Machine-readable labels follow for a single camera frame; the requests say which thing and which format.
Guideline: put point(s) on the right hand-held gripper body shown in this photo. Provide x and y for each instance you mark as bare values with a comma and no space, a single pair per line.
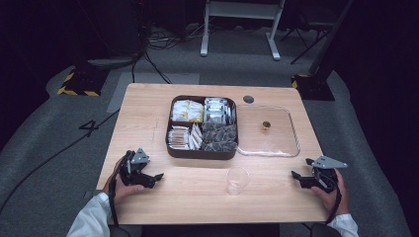
324,179

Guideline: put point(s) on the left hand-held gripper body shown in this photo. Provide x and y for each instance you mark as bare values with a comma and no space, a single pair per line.
133,171

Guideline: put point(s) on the person's left hand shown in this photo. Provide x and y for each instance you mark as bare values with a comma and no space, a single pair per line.
120,191

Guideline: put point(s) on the person's right hand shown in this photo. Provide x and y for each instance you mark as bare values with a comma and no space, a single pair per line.
336,202

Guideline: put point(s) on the clear box lid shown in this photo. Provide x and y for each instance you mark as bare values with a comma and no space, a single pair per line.
280,138

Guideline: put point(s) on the row of white stick packets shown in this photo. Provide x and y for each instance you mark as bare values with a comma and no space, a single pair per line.
183,138

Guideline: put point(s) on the dark brown compartment box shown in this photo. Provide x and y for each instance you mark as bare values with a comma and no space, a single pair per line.
201,155

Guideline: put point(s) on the gold lid knob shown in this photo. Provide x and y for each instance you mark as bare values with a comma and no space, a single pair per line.
266,125

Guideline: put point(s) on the clear plastic cup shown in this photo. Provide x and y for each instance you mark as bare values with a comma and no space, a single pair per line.
237,181

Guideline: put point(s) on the pile of yellow white packets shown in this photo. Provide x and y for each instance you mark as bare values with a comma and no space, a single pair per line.
187,111

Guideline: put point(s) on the pile of dark tea bags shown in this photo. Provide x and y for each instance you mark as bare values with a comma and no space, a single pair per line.
220,136

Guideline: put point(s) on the person's dark lap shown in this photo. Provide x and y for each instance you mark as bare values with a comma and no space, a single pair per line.
210,231

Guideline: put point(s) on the row of silver packets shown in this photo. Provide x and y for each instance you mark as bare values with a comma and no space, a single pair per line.
215,110

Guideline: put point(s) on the black stand base striped edge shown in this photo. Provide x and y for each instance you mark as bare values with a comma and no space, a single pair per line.
82,84
314,87

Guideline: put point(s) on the grey table grommet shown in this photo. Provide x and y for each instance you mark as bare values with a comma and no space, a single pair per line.
248,99

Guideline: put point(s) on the black folding stand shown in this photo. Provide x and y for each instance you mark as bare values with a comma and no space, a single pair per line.
309,36

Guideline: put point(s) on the white desk frame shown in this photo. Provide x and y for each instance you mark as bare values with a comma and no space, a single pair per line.
240,10

